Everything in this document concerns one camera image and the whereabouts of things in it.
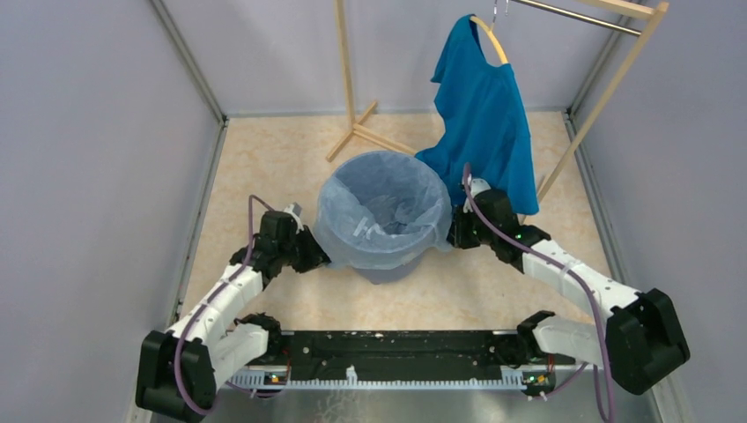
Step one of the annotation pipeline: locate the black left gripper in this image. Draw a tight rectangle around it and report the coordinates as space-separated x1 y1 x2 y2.
277 224 333 272

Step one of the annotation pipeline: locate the blue plastic trash bin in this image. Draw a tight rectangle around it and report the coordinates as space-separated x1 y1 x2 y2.
353 256 423 285

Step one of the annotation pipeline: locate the light blue plastic trash bag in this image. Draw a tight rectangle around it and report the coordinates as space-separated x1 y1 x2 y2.
313 151 452 271

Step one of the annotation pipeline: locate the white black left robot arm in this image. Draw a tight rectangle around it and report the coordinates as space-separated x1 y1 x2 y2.
135 203 329 422

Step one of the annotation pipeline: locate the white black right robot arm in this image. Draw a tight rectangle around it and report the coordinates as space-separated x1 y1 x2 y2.
448 179 691 395

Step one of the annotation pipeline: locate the blue t-shirt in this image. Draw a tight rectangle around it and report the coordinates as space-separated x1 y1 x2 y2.
416 15 539 215

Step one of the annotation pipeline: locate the wooden clothes hanger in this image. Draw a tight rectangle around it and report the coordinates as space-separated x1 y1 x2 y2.
470 0 509 65

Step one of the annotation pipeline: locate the wooden clothes rack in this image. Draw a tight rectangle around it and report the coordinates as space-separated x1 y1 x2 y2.
325 0 670 203

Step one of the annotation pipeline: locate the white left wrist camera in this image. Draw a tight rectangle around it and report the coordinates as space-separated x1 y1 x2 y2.
283 203 304 233

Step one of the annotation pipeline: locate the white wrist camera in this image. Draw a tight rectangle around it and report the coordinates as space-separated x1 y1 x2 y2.
463 175 492 203
283 203 304 233

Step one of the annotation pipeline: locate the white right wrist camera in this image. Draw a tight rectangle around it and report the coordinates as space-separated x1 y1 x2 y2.
463 175 492 203

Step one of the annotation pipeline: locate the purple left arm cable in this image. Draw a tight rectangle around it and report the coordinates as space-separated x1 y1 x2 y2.
174 194 276 417

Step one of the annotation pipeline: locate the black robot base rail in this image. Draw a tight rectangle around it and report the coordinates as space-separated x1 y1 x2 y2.
248 330 573 382

